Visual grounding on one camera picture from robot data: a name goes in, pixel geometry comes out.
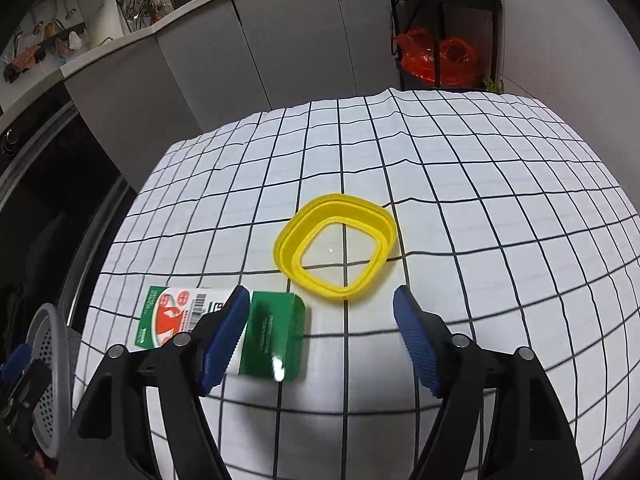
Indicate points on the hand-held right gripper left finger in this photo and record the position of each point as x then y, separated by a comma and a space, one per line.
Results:
225, 340

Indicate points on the green leafy sprig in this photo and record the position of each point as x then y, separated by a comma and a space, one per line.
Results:
492, 85

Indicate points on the red plastic bag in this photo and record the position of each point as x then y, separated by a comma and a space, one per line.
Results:
460, 62
417, 57

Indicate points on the white hanging cloth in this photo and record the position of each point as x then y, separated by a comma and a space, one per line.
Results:
75, 40

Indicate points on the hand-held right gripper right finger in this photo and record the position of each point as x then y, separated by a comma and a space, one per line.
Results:
417, 340

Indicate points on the black wall rail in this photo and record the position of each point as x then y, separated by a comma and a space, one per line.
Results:
60, 40

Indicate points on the grey kitchen cabinet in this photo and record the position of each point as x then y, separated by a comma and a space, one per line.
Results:
210, 60

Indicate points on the black built-in oven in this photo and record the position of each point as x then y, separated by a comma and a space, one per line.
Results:
50, 185

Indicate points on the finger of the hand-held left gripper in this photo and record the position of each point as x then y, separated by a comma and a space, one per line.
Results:
16, 356

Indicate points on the white black checked tablecloth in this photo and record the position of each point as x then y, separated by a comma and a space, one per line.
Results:
500, 260

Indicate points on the green white carton box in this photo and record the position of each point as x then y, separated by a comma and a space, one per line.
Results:
165, 316

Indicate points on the brown hanging cloth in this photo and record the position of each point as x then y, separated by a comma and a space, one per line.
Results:
25, 59

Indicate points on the grey plastic mesh basket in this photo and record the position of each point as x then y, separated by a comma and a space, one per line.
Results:
65, 375

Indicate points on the black shelf rack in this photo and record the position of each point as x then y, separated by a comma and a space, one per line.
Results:
440, 1

